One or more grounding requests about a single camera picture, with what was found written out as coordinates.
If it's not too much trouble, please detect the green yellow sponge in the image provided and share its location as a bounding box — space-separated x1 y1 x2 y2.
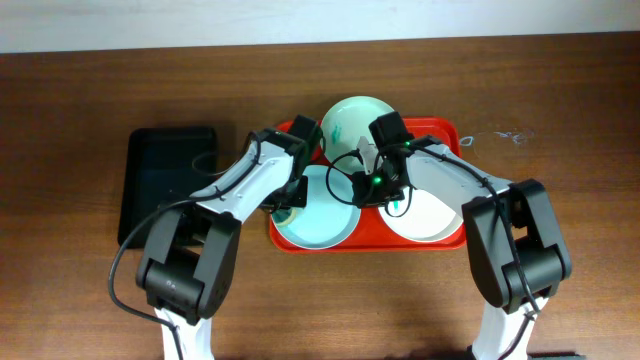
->
271 208 299 227

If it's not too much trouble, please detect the light blue plate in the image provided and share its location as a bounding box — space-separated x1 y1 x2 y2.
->
272 165 361 250

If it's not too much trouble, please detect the light green plate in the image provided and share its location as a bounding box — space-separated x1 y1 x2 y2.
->
321 96 394 162

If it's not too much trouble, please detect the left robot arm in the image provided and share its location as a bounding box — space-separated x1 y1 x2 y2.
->
136 116 322 359

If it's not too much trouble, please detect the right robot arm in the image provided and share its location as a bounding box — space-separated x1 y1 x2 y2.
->
353 112 572 359

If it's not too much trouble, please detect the red plastic tray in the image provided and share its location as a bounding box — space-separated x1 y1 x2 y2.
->
268 116 466 254

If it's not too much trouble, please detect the black plastic tray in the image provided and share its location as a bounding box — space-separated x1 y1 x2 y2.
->
117 126 217 244

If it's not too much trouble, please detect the white plate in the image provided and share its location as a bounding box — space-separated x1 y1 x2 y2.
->
378 187 463 243

